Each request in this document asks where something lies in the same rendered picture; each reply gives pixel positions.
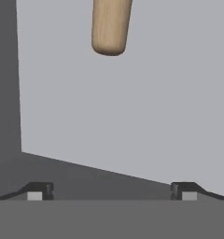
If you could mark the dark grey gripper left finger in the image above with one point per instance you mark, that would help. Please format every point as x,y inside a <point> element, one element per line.
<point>39,189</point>

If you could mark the grey open drawer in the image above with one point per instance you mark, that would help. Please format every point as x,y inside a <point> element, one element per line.
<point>117,118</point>

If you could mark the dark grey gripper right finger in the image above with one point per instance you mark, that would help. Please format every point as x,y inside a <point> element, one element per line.
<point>184,189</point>

